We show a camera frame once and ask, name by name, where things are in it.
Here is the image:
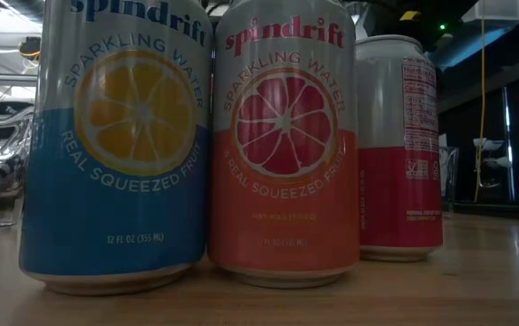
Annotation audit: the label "Spindrift grapefruit can orange label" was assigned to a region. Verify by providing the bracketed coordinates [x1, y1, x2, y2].
[207, 0, 362, 290]

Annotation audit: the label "Spindrift lemon can blue label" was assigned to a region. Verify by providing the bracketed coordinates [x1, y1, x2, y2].
[18, 0, 215, 296]

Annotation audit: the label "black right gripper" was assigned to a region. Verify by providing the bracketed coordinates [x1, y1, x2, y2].
[370, 0, 462, 46]

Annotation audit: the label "black aluminium table frame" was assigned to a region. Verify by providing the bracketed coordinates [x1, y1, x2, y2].
[448, 201, 519, 223]

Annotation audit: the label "hanging yellow cable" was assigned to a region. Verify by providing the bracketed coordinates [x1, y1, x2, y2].
[474, 15, 487, 204]

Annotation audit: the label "Spindrift can pink label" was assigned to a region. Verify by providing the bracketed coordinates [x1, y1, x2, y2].
[354, 34, 445, 263]

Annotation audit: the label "white hanging box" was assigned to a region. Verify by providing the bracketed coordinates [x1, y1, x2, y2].
[461, 0, 519, 24]

